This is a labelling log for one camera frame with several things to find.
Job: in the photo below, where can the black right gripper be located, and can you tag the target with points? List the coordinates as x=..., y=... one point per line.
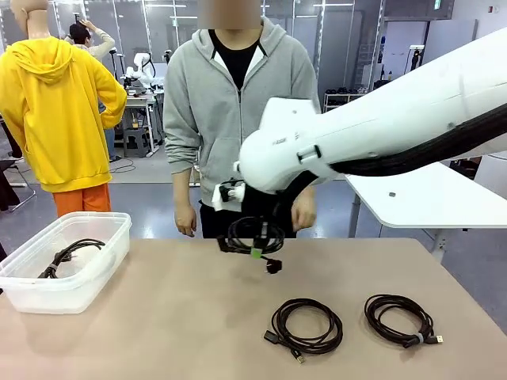
x=257, y=204

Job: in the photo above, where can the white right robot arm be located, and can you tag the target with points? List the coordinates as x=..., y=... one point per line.
x=376, y=130

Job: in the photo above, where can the person's right forearm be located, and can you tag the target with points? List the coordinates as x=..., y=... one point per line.
x=183, y=190

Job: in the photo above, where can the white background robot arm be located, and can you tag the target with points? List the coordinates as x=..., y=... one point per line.
x=143, y=71

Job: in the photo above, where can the person's left forearm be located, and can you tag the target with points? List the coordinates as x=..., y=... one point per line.
x=307, y=192

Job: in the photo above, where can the person's left hand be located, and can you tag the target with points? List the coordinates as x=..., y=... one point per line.
x=305, y=211

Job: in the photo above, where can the person's right hand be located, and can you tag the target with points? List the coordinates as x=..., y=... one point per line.
x=186, y=219

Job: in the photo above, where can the person in grey hoodie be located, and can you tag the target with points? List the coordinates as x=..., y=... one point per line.
x=206, y=118

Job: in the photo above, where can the grey step stool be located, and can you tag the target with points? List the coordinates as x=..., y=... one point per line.
x=136, y=138

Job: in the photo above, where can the clear plastic storage container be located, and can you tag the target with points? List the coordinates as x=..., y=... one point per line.
x=99, y=269

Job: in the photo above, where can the shoe rack with shoes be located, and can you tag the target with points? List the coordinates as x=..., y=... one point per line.
x=336, y=97

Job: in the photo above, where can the white curved-edge table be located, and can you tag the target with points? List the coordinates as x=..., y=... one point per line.
x=428, y=198

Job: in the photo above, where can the metal background workbench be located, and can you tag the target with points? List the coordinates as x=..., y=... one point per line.
x=136, y=101

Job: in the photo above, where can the black bags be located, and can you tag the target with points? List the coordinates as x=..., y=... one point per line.
x=382, y=84

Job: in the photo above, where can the thin black tripod stand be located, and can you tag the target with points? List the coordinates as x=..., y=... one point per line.
x=168, y=55

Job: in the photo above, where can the mannequin in yellow hoodie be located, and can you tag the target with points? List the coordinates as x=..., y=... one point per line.
x=51, y=118

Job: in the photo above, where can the background person in beige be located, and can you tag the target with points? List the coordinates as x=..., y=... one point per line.
x=85, y=37

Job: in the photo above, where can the white partition panel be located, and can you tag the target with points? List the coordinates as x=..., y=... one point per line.
x=443, y=35

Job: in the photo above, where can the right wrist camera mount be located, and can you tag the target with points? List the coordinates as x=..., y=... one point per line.
x=219, y=200

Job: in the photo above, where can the black pole with white camera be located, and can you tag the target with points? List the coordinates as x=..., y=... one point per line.
x=416, y=55

